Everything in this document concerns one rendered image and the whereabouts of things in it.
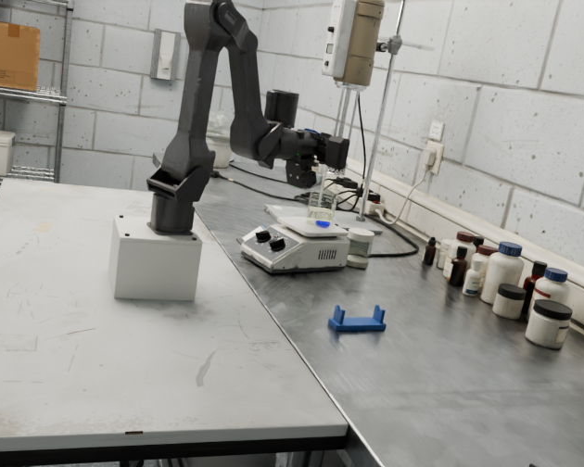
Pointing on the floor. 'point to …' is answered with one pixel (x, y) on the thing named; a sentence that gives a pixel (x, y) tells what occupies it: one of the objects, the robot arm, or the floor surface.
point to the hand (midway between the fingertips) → (325, 145)
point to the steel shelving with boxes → (0, 157)
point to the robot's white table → (128, 349)
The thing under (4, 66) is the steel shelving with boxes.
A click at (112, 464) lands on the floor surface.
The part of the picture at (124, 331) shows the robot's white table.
